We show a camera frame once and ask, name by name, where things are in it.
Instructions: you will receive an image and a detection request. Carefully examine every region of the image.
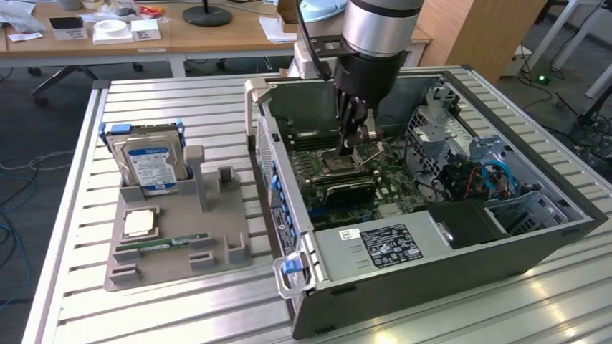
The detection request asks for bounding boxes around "blue floor cable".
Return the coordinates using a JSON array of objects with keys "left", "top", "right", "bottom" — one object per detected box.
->
[{"left": 0, "top": 171, "right": 38, "bottom": 307}]

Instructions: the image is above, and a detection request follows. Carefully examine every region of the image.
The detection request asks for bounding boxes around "white floor cable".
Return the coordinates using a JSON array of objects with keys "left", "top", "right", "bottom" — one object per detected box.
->
[{"left": 0, "top": 150, "right": 74, "bottom": 172}]

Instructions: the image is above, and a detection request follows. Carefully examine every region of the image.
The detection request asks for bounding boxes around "perforated metal drive cage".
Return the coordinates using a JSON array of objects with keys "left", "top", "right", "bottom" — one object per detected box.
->
[{"left": 406, "top": 103, "right": 480, "bottom": 173}]

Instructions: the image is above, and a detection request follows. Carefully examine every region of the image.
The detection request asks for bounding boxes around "blue disk wire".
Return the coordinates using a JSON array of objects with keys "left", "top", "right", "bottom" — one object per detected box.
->
[{"left": 482, "top": 161, "right": 522, "bottom": 197}]

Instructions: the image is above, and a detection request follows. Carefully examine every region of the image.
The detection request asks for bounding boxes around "silver CPU chip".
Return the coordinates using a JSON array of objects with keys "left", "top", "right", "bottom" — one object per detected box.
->
[{"left": 122, "top": 210, "right": 158, "bottom": 239}]

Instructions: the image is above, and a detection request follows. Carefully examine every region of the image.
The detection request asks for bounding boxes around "white box with black top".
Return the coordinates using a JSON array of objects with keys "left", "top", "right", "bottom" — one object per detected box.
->
[{"left": 50, "top": 16, "right": 88, "bottom": 41}]

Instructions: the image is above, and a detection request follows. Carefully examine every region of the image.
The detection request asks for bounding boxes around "blue disk carrier frame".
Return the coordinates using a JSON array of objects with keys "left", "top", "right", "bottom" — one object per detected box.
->
[{"left": 98, "top": 119, "right": 192, "bottom": 180}]

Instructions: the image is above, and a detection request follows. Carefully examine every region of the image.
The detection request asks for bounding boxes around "red disk wire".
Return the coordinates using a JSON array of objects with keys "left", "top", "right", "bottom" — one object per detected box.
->
[{"left": 467, "top": 167, "right": 496, "bottom": 196}]

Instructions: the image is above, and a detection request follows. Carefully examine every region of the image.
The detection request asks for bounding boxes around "black Nvidia graphics card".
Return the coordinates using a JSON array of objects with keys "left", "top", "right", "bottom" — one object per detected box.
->
[{"left": 320, "top": 181, "right": 378, "bottom": 208}]

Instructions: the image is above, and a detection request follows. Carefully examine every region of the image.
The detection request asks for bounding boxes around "white cube box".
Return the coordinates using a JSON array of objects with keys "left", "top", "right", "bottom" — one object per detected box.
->
[{"left": 131, "top": 19, "right": 160, "bottom": 42}]

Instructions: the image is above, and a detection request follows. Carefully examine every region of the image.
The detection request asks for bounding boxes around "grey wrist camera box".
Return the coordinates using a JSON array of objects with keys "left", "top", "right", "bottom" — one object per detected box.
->
[{"left": 292, "top": 39, "right": 336, "bottom": 79}]

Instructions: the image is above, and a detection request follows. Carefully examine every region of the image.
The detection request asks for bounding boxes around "black RAM slot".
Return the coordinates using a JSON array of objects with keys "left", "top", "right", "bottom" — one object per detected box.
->
[
  {"left": 290, "top": 132, "right": 358, "bottom": 142},
  {"left": 291, "top": 135, "right": 358, "bottom": 145},
  {"left": 290, "top": 128, "right": 356, "bottom": 138},
  {"left": 292, "top": 139, "right": 359, "bottom": 150}
]

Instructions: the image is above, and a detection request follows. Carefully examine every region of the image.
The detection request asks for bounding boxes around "white flat box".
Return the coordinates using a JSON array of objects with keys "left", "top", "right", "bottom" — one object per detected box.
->
[{"left": 91, "top": 24, "right": 135, "bottom": 46}]

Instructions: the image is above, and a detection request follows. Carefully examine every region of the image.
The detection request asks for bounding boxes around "hard disk with blue label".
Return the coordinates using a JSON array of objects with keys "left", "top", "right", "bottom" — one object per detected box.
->
[{"left": 106, "top": 123, "right": 191, "bottom": 197}]

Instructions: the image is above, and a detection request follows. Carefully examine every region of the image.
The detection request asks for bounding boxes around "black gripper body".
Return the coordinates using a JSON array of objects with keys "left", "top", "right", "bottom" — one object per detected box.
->
[{"left": 334, "top": 51, "right": 408, "bottom": 105}]

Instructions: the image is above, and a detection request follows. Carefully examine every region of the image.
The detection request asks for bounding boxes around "grey parts rack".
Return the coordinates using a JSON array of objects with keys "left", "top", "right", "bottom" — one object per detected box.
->
[{"left": 103, "top": 145, "right": 255, "bottom": 293}]

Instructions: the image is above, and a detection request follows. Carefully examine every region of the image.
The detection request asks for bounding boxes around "silver chipset heatsink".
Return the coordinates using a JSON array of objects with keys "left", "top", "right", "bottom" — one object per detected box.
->
[{"left": 376, "top": 203, "right": 408, "bottom": 220}]

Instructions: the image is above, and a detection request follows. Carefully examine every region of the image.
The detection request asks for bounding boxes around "CPU socket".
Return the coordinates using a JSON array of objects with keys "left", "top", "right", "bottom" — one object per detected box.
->
[{"left": 316, "top": 147, "right": 367, "bottom": 177}]

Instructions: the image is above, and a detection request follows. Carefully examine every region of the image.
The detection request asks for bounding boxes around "black office chair base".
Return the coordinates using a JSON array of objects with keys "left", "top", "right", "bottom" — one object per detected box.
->
[{"left": 30, "top": 64, "right": 103, "bottom": 107}]

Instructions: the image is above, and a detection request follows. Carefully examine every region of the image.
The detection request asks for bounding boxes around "black tripod stand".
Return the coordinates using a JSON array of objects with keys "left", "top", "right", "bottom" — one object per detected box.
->
[{"left": 556, "top": 91, "right": 612, "bottom": 151}]

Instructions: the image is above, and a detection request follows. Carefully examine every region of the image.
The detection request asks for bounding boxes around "stack of white papers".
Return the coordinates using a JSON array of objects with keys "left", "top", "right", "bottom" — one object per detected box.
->
[{"left": 259, "top": 16, "right": 300, "bottom": 43}]

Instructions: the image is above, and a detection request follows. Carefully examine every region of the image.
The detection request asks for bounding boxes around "green motherboard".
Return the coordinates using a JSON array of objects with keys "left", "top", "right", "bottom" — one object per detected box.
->
[{"left": 276, "top": 118, "right": 431, "bottom": 232}]

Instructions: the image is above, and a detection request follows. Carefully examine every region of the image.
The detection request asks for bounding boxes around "wooden cabinet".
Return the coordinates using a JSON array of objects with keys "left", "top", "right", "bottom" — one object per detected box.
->
[{"left": 419, "top": 0, "right": 550, "bottom": 84}]

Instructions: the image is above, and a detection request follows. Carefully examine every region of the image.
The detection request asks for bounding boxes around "metal disk bay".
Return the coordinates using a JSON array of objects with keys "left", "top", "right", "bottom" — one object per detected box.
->
[{"left": 483, "top": 189, "right": 583, "bottom": 237}]

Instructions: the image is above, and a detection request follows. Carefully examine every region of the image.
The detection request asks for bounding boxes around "light wooden desk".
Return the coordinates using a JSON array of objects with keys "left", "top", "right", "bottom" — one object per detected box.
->
[
  {"left": 170, "top": 0, "right": 435, "bottom": 78},
  {"left": 7, "top": 0, "right": 174, "bottom": 69}
]

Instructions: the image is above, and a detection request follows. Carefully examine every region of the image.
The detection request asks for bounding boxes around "grey power supply unit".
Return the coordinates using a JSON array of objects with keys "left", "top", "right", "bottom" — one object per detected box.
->
[{"left": 302, "top": 210, "right": 454, "bottom": 292}]

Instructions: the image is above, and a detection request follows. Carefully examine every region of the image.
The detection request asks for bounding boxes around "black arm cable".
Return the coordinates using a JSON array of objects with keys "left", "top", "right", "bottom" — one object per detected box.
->
[{"left": 296, "top": 0, "right": 332, "bottom": 82}]

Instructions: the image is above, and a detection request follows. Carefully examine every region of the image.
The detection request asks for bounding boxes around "open black PC case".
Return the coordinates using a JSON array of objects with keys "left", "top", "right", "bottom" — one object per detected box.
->
[{"left": 243, "top": 64, "right": 610, "bottom": 340}]

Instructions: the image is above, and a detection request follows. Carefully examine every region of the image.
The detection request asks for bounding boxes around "dark grey pouch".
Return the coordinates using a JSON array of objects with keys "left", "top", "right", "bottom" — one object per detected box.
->
[{"left": 112, "top": 0, "right": 139, "bottom": 17}]

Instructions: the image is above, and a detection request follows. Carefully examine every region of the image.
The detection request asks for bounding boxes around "black lamp base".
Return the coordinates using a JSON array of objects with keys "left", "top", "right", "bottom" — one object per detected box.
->
[{"left": 183, "top": 0, "right": 235, "bottom": 27}]

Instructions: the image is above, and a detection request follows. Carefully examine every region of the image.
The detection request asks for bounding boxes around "crumpled clear plastic bag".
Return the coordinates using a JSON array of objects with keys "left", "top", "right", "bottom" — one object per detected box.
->
[{"left": 0, "top": 1, "right": 50, "bottom": 33}]

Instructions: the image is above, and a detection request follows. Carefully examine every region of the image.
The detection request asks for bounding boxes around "white tape roll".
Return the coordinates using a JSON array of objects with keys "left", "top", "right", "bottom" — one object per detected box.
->
[{"left": 95, "top": 20, "right": 127, "bottom": 35}]

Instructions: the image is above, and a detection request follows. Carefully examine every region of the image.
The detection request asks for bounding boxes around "white metal table frame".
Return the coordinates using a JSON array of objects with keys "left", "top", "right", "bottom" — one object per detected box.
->
[{"left": 520, "top": 0, "right": 612, "bottom": 97}]

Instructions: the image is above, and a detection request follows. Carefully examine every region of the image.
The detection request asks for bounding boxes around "metal socket cover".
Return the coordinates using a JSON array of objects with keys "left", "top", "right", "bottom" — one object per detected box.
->
[{"left": 354, "top": 139, "right": 390, "bottom": 165}]

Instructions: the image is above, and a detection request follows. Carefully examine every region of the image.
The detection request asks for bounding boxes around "brown cardboard box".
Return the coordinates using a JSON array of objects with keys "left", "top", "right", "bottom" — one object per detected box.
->
[{"left": 276, "top": 0, "right": 303, "bottom": 26}]

